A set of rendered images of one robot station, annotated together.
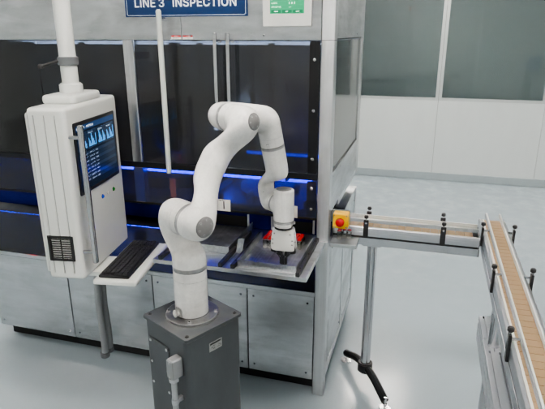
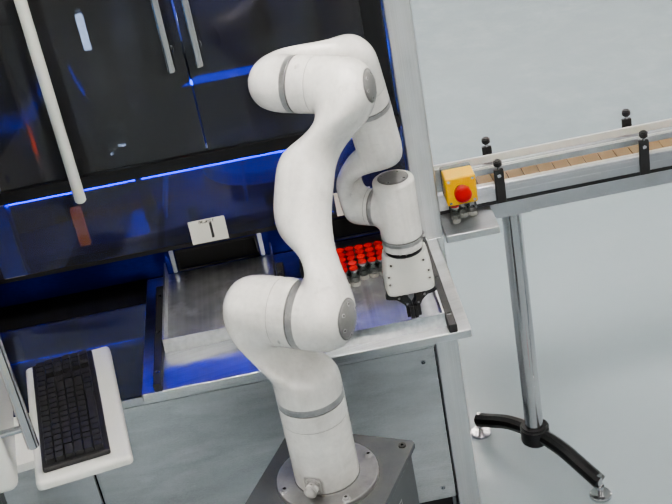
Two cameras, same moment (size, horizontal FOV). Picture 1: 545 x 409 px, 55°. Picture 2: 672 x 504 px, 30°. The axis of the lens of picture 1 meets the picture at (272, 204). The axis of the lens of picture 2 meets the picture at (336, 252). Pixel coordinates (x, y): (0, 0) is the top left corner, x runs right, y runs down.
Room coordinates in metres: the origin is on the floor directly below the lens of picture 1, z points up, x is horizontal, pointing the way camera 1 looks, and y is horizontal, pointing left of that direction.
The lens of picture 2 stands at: (-0.08, 0.74, 2.35)
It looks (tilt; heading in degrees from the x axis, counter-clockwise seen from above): 30 degrees down; 343
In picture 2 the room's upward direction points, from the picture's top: 11 degrees counter-clockwise
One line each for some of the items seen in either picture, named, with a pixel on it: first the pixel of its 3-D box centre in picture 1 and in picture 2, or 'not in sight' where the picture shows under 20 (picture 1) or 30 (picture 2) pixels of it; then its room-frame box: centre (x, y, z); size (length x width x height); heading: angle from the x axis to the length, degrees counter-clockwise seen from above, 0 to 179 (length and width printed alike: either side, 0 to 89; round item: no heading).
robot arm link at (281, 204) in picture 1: (282, 204); (395, 205); (1.99, -0.04, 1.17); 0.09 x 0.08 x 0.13; 43
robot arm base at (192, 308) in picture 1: (190, 290); (319, 438); (1.67, 0.29, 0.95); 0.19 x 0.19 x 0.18
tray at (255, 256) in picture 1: (277, 251); (373, 290); (2.15, -0.02, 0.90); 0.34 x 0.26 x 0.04; 163
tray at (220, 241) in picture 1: (216, 234); (220, 294); (2.36, 0.27, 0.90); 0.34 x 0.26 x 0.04; 164
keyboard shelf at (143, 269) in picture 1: (125, 261); (58, 418); (2.27, 0.70, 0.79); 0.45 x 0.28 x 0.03; 173
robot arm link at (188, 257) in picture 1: (182, 233); (281, 339); (1.70, 0.32, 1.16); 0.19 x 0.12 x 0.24; 43
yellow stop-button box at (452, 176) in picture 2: (341, 219); (458, 184); (2.31, -0.33, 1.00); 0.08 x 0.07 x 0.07; 164
